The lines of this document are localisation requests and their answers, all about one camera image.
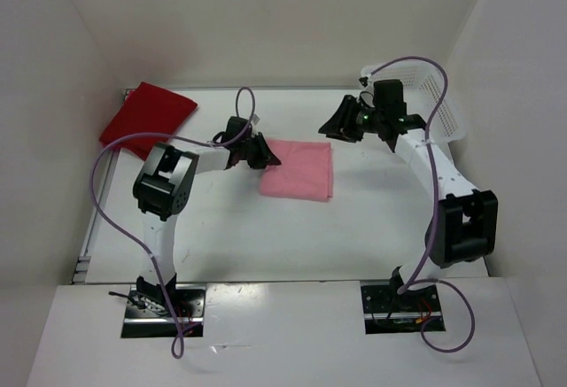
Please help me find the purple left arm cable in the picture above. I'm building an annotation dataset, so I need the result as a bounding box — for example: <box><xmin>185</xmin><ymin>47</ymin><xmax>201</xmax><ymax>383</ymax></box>
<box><xmin>89</xmin><ymin>87</ymin><xmax>258</xmax><ymax>358</ymax></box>

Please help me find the white plastic basket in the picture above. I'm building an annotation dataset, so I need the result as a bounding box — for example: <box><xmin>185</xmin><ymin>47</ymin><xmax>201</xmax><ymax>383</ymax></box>
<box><xmin>360</xmin><ymin>60</ymin><xmax>466</xmax><ymax>145</ymax></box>

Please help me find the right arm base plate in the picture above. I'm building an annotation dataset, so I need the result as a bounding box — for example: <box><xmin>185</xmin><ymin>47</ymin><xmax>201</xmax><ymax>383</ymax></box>
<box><xmin>360</xmin><ymin>281</ymin><xmax>446</xmax><ymax>335</ymax></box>

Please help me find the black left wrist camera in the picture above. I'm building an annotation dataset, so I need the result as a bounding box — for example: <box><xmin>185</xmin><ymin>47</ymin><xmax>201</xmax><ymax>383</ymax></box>
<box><xmin>213</xmin><ymin>116</ymin><xmax>260</xmax><ymax>149</ymax></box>

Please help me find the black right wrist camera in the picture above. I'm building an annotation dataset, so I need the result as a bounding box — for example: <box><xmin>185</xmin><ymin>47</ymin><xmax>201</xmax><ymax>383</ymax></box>
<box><xmin>359</xmin><ymin>79</ymin><xmax>407</xmax><ymax>120</ymax></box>

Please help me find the dark red t-shirt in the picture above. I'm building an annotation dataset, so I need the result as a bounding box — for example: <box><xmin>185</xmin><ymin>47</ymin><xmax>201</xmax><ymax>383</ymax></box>
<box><xmin>99</xmin><ymin>82</ymin><xmax>198</xmax><ymax>146</ymax></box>

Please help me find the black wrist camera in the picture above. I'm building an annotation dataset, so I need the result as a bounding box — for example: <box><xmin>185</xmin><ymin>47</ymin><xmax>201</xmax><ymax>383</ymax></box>
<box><xmin>359</xmin><ymin>79</ymin><xmax>407</xmax><ymax>120</ymax></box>
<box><xmin>213</xmin><ymin>116</ymin><xmax>260</xmax><ymax>149</ymax></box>

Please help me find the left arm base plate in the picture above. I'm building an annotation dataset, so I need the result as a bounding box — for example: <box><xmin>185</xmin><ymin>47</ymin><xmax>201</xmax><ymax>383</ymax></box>
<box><xmin>120</xmin><ymin>284</ymin><xmax>206</xmax><ymax>339</ymax></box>

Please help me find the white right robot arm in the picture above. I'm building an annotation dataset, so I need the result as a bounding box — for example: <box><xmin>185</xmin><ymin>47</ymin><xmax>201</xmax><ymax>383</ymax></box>
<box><xmin>318</xmin><ymin>95</ymin><xmax>498</xmax><ymax>306</ymax></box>

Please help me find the light pink t-shirt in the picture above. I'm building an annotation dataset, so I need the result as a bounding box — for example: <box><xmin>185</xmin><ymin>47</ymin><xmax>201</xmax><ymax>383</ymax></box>
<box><xmin>260</xmin><ymin>139</ymin><xmax>334</xmax><ymax>202</ymax></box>

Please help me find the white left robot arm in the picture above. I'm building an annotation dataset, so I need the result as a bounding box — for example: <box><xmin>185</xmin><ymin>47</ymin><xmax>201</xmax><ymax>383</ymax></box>
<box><xmin>133</xmin><ymin>133</ymin><xmax>281</xmax><ymax>314</ymax></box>

